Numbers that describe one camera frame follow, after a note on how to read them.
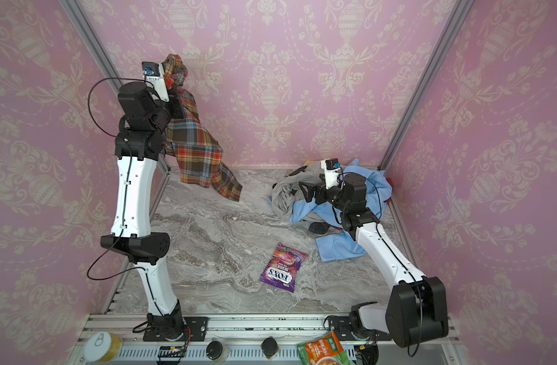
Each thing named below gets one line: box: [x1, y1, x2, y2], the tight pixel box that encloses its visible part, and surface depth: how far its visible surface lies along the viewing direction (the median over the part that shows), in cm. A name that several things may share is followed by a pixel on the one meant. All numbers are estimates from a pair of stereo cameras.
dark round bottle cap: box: [205, 340, 223, 360], surface depth 64 cm
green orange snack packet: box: [296, 330, 355, 365], surface depth 70 cm
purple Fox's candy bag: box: [259, 242, 308, 293], surface depth 86 cm
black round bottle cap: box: [260, 336, 278, 356], surface depth 66 cm
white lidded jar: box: [82, 331, 124, 363], surface depth 69 cm
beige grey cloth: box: [271, 161, 323, 221], surface depth 102 cm
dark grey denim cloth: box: [308, 222, 331, 235], surface depth 98 cm
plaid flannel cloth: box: [162, 53, 244, 202], surface depth 75 cm
